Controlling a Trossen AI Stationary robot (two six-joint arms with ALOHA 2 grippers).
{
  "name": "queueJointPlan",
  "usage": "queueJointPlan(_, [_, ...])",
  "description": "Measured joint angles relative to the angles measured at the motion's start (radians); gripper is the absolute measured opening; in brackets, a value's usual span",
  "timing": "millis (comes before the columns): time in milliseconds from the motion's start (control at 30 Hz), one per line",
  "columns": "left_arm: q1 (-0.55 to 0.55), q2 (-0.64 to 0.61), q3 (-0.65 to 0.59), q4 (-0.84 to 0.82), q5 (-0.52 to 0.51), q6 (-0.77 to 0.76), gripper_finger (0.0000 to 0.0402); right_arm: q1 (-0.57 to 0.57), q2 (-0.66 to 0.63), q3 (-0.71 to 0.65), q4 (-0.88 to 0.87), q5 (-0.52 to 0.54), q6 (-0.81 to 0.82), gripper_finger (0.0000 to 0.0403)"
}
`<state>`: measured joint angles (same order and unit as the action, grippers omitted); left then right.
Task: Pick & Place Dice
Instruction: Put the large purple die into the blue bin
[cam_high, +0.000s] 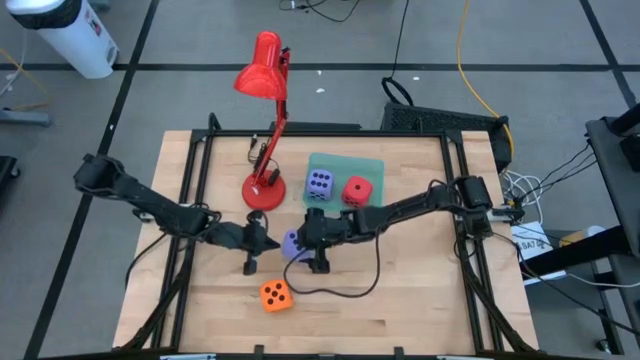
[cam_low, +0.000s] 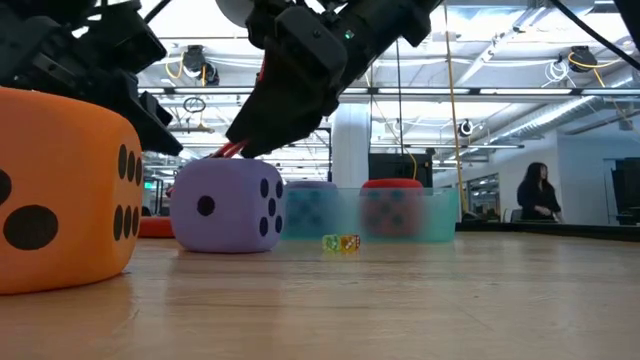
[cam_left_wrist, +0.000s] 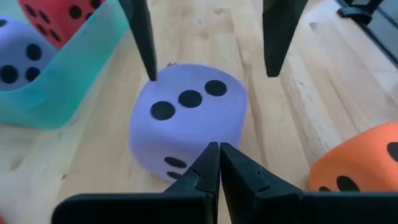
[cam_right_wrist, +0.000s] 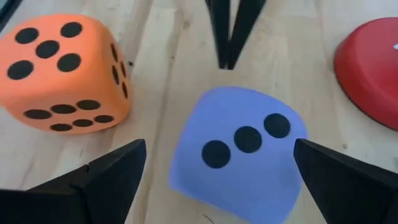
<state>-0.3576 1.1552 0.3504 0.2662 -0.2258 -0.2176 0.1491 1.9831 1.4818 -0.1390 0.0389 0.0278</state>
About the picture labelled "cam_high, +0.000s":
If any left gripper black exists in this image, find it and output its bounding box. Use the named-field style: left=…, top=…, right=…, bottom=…
left=222, top=209, right=282, bottom=277

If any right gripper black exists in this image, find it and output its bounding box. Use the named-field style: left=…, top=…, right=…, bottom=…
left=289, top=207, right=351, bottom=275

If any large purple foam die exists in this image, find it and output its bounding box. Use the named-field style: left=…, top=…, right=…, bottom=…
left=305, top=168, right=336, bottom=202
left=281, top=228, right=314, bottom=263

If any large orange foam die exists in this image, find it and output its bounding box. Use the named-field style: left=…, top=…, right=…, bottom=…
left=259, top=279, right=295, bottom=314

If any large red foam die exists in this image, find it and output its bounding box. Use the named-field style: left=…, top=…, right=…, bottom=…
left=341, top=175, right=374, bottom=209

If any red desk lamp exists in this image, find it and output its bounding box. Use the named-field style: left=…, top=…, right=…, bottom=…
left=233, top=30, right=291, bottom=212

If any teal translucent plastic bin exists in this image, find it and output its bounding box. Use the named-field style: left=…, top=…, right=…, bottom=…
left=301, top=152, right=386, bottom=212

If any black perforated computer case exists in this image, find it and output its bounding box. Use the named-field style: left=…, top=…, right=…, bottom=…
left=379, top=102, right=514, bottom=174

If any white labelled box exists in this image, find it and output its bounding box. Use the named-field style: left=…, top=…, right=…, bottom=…
left=509, top=220, right=569, bottom=287

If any black caster base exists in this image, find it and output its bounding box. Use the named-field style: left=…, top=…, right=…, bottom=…
left=0, top=154, right=22, bottom=201

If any grey stand foot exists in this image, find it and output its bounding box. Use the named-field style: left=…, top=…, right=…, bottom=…
left=0, top=107, right=54, bottom=128

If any white trash bin black bag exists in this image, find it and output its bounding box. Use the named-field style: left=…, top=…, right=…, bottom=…
left=4, top=0, right=120, bottom=80

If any black equipment cart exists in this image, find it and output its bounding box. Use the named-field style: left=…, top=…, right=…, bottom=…
left=519, top=102, right=640, bottom=360

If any black right camera cable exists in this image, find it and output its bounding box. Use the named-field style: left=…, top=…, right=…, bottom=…
left=283, top=227, right=382, bottom=300

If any black lamp cord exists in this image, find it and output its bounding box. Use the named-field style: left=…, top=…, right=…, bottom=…
left=246, top=133, right=282, bottom=187

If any black aluminium table frame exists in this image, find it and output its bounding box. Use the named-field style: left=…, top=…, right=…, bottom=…
left=112, top=112, right=541, bottom=360

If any black arm base cable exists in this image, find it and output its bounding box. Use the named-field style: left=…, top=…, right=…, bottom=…
left=124, top=232, right=171, bottom=289

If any black looped floor cable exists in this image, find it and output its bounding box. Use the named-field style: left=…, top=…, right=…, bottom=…
left=381, top=0, right=417, bottom=107

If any white cable bundle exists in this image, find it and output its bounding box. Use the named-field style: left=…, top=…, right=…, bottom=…
left=499, top=168, right=546, bottom=226

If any thin black floor cable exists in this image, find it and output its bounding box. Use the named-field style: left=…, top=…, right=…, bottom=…
left=278, top=0, right=362, bottom=24

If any yellow extension cable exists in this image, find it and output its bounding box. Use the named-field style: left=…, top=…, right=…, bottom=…
left=455, top=0, right=516, bottom=160

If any thin yellow floor cable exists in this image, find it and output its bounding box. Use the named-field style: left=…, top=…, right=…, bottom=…
left=0, top=47, right=51, bottom=112

